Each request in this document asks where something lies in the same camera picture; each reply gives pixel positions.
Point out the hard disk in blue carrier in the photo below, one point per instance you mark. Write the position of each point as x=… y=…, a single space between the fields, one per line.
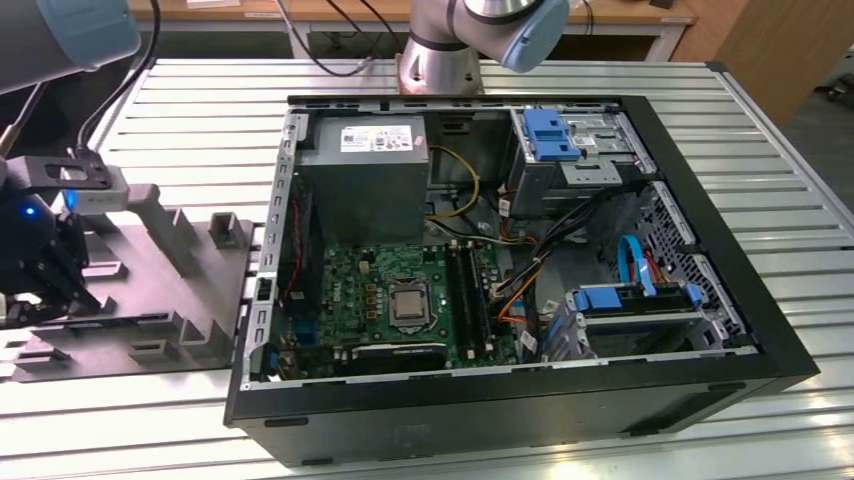
x=607 y=299

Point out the blue port connector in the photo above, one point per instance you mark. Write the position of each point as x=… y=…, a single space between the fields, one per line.
x=272 y=364

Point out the metal drive cage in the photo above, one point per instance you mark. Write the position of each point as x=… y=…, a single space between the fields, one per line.
x=594 y=172

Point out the grey parts rack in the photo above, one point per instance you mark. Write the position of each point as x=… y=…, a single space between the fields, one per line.
x=167 y=280

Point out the blue plastic drive latch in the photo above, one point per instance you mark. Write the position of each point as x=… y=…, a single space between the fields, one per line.
x=550 y=135

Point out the green motherboard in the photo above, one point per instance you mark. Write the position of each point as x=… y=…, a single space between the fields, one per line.
x=353 y=280

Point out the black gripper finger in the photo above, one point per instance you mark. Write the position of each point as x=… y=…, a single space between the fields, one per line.
x=72 y=250
x=40 y=309

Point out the grey power supply unit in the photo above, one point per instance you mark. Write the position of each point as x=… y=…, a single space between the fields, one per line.
x=367 y=200

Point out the wooden desk white legs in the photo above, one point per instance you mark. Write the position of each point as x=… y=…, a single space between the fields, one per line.
x=620 y=10

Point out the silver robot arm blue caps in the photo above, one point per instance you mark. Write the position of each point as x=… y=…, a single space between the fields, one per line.
x=434 y=60

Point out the black RAM slot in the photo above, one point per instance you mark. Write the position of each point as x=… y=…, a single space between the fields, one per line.
x=456 y=300

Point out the black chair base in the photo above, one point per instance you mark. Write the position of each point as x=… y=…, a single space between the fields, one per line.
x=837 y=90

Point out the black graphics card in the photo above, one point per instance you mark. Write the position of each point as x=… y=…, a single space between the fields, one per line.
x=400 y=352

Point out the silver CPU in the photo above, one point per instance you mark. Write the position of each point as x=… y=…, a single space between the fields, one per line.
x=408 y=305

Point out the black open PC case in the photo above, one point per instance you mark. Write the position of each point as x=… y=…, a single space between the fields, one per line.
x=467 y=415

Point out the wooden cabinet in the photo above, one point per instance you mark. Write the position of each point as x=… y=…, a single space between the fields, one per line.
x=780 y=50

